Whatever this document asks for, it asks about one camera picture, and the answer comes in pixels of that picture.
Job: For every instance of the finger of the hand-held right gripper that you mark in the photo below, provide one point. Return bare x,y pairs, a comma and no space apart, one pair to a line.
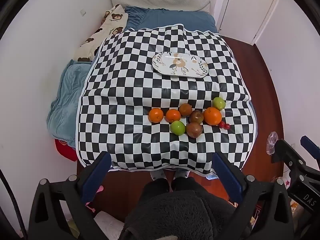
310,143
287,152

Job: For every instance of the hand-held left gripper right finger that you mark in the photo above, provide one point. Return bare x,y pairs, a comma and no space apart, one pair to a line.
227,177

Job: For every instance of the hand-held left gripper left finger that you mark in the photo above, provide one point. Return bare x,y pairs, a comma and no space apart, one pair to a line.
96,177

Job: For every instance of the dark brown round fruit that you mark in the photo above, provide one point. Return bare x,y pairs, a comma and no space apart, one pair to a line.
196,116
194,130

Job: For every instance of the large orange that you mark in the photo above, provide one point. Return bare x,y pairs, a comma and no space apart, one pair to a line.
212,116

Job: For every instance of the green apple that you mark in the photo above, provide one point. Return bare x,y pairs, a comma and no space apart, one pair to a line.
219,103
178,128

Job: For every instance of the orange-brown round fruit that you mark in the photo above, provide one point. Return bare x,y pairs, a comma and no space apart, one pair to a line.
185,109

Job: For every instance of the small orange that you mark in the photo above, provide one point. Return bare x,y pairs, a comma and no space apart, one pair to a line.
156,115
173,115

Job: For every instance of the oval floral plate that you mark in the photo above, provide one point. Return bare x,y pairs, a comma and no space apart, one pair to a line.
180,63

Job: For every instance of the pink plastic item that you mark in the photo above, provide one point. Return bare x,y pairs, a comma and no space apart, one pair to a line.
100,189

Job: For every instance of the clear plastic bag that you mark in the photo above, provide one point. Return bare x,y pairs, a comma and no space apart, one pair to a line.
272,142

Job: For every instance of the red cloth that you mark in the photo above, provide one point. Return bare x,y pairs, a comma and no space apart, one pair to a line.
66,151

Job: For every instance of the grey patterned slipper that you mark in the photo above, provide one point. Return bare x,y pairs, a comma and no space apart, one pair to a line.
181,173
157,174

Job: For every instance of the white quilted pad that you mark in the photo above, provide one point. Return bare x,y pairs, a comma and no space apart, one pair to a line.
107,223

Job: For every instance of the person's black fleece clothing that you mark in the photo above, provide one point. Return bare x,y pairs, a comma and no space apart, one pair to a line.
175,212

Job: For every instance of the light blue blanket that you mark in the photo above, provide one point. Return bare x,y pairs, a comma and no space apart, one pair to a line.
67,100

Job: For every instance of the black white checkered cloth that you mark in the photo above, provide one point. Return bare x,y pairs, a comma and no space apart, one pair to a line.
125,92

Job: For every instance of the white door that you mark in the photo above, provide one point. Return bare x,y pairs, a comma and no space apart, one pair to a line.
245,10

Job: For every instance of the teddy bear pillow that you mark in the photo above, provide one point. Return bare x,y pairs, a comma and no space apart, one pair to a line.
110,27

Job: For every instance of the blue bedsheet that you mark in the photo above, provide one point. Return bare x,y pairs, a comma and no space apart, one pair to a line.
175,18

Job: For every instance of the white wall outlet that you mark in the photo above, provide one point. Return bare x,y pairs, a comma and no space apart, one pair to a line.
83,12

